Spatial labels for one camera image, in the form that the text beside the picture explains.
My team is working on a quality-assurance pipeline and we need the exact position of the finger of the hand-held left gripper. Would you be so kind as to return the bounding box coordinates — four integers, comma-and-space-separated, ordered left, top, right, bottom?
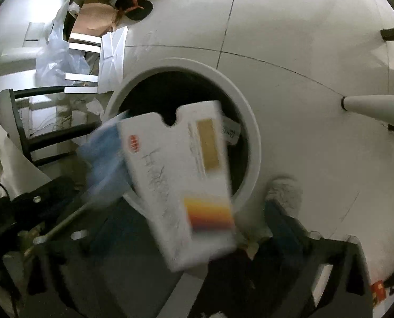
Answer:
11, 176, 76, 213

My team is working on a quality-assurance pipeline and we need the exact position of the white round trash bin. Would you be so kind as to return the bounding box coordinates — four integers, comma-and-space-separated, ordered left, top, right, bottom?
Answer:
103, 57, 262, 217

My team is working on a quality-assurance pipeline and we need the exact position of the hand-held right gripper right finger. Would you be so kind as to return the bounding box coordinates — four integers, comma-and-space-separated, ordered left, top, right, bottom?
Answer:
265, 200, 374, 318

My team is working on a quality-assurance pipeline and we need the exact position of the white tapered table leg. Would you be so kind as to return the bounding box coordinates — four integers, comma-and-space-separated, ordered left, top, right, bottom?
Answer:
341, 94, 394, 130

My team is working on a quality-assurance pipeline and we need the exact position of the blue packet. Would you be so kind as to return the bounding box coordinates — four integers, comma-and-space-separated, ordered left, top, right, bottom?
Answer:
77, 111, 133, 203

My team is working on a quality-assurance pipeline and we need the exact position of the white medicine box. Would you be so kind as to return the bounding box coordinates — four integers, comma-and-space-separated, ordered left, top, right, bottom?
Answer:
117, 101, 237, 273

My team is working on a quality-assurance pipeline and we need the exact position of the brown cardboard box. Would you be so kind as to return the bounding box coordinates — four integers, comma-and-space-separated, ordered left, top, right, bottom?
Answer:
68, 0, 125, 39

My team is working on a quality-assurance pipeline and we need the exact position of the white sheet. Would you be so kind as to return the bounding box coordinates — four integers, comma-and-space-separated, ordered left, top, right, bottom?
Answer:
0, 89, 53, 201

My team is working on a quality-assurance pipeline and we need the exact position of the black round stand base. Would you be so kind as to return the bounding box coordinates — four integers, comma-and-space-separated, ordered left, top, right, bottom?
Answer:
116, 0, 154, 21

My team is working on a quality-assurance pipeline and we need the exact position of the white flat carton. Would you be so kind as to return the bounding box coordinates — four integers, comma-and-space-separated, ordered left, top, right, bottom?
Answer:
98, 26, 129, 93

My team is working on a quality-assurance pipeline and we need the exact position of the white printed paper slip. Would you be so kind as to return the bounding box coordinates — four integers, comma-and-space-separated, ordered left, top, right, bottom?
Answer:
221, 116, 241, 147

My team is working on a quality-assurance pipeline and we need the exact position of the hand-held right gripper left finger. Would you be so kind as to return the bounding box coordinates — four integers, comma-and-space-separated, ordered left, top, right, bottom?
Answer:
26, 199, 159, 318

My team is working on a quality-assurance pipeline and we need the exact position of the clear plastic bag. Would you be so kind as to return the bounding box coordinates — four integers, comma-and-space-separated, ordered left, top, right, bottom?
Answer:
34, 7, 94, 85

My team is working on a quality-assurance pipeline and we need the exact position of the black chair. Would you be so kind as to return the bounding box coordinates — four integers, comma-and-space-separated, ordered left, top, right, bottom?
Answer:
8, 86, 101, 168

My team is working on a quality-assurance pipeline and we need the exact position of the white fluffy slipper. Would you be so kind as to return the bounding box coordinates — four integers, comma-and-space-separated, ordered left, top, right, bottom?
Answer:
265, 174, 304, 213

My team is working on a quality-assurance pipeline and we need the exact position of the red packet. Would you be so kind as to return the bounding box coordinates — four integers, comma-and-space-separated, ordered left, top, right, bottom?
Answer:
370, 281, 387, 306

